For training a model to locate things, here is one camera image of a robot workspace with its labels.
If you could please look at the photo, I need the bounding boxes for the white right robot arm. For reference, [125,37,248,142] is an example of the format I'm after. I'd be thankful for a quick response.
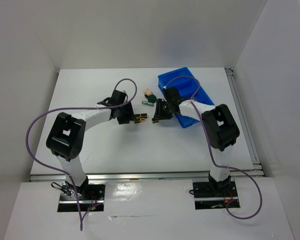
[152,86,240,196]

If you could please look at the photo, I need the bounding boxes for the beige makeup sponge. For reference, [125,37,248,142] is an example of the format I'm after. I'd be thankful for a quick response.
[143,88,153,98]

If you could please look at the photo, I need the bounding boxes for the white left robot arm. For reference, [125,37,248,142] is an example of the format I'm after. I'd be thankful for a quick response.
[46,89,136,200]

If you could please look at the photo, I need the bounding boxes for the green lip balm tube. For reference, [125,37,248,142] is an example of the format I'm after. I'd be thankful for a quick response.
[141,100,154,107]

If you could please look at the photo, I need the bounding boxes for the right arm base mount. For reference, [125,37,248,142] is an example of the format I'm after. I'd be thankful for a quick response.
[188,181,241,210]

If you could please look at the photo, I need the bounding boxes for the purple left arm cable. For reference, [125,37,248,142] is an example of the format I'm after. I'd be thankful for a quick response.
[25,78,138,231]

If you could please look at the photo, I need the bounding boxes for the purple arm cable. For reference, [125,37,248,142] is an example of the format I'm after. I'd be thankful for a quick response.
[161,74,263,220]
[25,78,138,231]

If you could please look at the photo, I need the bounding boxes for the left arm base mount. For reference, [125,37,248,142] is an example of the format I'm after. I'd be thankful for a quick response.
[50,182,106,213]

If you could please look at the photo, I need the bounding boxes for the dark green round puff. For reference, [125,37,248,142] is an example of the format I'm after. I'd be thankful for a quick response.
[147,94,157,103]

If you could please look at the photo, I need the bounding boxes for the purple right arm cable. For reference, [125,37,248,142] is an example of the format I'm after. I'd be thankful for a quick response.
[161,74,263,220]

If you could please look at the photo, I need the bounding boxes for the aluminium front rail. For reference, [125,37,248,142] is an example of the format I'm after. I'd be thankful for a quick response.
[29,170,216,185]

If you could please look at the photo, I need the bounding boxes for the long black gold lipstick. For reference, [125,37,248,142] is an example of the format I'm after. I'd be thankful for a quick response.
[134,113,148,119]

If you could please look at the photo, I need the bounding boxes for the blue divided plastic tray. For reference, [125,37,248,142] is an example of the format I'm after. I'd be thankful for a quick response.
[156,66,216,129]

